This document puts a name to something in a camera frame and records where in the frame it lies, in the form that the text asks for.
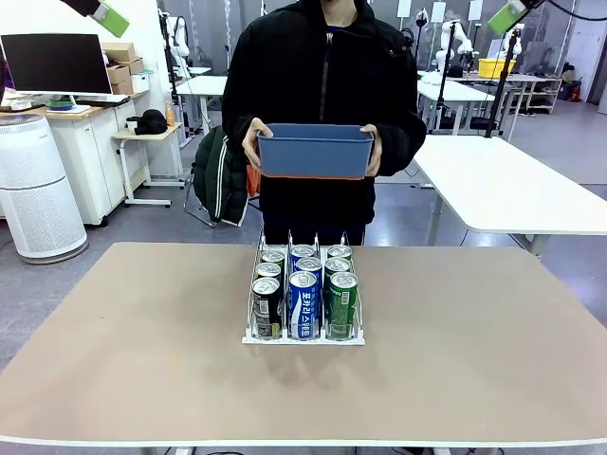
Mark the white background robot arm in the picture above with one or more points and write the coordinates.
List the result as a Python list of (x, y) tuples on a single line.
[(179, 42), (514, 45), (462, 45)]

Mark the white cabinet wood top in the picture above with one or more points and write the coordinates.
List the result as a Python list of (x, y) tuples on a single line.
[(95, 156)]

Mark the white paper sign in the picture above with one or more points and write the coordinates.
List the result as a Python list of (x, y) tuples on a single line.
[(475, 9)]

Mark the black computer monitor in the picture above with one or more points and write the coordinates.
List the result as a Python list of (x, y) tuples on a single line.
[(57, 64)]

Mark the orange garment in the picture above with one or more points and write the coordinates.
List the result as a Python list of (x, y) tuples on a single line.
[(253, 182)]

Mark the white background table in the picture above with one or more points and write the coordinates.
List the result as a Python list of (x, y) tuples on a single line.
[(455, 92)]

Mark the black sleeved left forearm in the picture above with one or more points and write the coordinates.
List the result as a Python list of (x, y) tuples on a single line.
[(403, 142)]

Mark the white background desk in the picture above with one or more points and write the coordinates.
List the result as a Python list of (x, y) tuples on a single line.
[(204, 85)]

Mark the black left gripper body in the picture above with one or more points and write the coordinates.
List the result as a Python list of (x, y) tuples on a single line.
[(83, 5)]

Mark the orange bottle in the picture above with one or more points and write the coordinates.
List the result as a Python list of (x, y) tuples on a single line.
[(170, 114)]

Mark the large white table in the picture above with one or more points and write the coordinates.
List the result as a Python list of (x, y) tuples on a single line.
[(512, 189)]

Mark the white cup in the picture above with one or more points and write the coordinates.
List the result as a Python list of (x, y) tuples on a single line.
[(131, 125)]

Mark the black beverage can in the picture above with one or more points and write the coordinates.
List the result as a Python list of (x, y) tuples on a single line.
[(265, 313), (273, 256), (268, 270)]

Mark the black sleeved right forearm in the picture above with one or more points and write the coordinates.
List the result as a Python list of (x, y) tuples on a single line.
[(234, 132)]

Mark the person in black jacket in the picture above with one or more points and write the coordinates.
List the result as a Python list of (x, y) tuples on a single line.
[(322, 71)]

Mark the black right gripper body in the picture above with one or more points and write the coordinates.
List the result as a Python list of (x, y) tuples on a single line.
[(532, 4)]

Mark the green round dish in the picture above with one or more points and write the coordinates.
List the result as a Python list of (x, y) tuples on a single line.
[(60, 105)]

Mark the blue bin orange trim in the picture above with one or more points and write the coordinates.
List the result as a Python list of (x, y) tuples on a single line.
[(313, 151)]

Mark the yellow plastic bin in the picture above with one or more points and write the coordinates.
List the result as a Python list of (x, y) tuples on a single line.
[(493, 68)]

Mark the cardboard box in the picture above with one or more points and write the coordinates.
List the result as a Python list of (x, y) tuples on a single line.
[(136, 66), (118, 51), (118, 73), (122, 87)]

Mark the dark green striped jacket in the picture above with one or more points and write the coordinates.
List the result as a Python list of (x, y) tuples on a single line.
[(213, 175)]

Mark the person's right hand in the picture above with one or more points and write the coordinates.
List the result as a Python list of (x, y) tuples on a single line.
[(251, 142)]

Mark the black hat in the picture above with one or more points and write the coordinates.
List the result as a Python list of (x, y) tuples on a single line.
[(151, 122)]

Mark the wood top side table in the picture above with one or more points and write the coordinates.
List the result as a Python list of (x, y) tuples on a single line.
[(147, 134)]

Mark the small white box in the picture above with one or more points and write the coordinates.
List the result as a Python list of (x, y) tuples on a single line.
[(141, 83)]

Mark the person's left hand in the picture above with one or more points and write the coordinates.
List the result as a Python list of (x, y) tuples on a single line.
[(374, 151)]

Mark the black tripod pole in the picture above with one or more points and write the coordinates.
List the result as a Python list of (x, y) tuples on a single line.
[(502, 80), (447, 57)]

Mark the white air purifier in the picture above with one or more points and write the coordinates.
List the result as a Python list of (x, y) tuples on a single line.
[(33, 189)]

